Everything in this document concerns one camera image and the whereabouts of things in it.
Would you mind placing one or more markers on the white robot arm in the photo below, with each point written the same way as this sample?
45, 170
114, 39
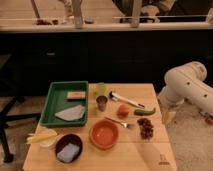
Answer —
186, 82

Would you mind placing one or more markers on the small metal cup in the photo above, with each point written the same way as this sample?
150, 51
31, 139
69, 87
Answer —
101, 102

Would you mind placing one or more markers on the orange toy fruit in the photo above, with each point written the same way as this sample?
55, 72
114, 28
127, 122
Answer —
123, 111

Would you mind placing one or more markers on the tan sponge block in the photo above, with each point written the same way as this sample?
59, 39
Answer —
76, 95

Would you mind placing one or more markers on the grey folded cloth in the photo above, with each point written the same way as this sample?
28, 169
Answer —
71, 114

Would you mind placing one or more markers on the metal fork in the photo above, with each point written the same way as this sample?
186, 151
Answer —
124, 124

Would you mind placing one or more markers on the orange bowl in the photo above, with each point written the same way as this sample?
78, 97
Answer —
104, 134

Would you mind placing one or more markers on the green plastic tray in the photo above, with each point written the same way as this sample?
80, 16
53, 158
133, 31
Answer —
56, 101

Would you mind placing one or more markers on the brown crumbs pile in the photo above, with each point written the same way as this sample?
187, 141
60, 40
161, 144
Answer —
146, 128

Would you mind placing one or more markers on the dark brown bowl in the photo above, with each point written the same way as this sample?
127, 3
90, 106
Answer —
65, 140

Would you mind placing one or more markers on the blue sponge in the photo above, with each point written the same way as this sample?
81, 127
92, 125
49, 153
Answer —
68, 153

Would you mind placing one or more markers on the small white bowl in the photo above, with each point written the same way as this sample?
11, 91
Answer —
49, 143

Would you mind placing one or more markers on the black office chair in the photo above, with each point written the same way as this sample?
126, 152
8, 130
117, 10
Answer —
4, 116

